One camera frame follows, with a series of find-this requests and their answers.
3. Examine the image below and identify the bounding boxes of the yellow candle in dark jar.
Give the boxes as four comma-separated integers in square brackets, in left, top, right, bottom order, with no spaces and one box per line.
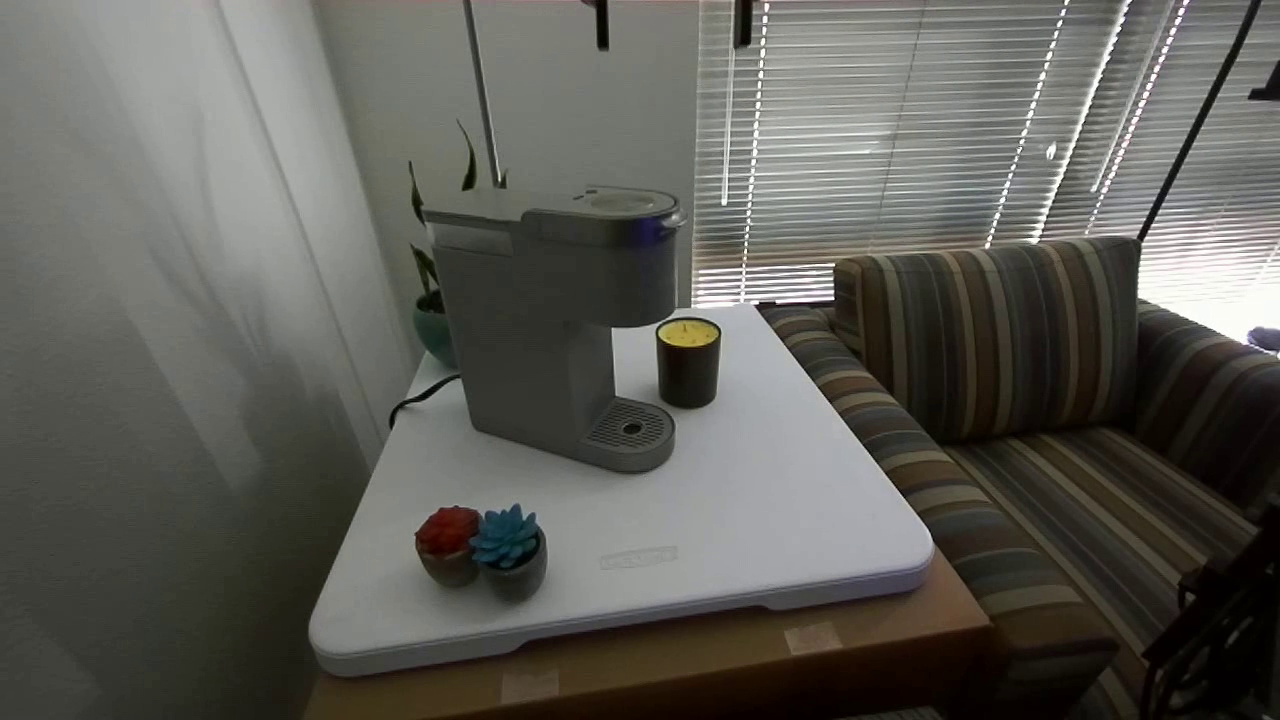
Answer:
[652,314,729,411]

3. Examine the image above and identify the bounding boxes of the grey coffee maker lid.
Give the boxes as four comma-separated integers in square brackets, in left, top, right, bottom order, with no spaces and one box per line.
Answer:
[514,183,682,263]

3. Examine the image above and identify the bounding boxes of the striped sofa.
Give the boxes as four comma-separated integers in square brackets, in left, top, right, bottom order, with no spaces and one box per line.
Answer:
[756,237,1280,720]

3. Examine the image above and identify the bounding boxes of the white table board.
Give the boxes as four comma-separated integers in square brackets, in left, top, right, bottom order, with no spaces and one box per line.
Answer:
[307,303,940,682]

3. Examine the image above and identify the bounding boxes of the grey coffee maker body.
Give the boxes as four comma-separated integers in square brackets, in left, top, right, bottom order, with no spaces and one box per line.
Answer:
[418,198,682,479]

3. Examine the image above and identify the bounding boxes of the striped sofa back cushion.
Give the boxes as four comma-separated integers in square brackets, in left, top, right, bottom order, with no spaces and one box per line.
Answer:
[832,237,1144,448]

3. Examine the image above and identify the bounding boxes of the white window blinds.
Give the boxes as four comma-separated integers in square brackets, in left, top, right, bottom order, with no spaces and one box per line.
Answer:
[690,0,1280,344]

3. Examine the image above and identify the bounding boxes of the snake plant in teal pot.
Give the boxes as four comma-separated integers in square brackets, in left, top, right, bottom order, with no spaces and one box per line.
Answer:
[399,121,487,378]

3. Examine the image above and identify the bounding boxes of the black tripod stand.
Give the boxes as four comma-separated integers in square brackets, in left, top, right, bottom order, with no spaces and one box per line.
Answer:
[1141,499,1280,720]

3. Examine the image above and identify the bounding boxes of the black power cable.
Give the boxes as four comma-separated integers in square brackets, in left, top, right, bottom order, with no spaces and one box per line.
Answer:
[383,368,465,436]

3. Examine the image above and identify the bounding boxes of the thin black slanted pole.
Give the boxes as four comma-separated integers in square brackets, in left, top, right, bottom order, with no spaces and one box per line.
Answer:
[1136,0,1264,248]

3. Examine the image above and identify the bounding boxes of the brown wooden table base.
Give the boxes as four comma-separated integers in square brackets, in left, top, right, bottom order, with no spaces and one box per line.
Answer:
[301,554,999,720]

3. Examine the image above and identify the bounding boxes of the thin grey lamp pole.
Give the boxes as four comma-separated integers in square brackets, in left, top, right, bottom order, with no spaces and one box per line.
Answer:
[459,0,508,194]

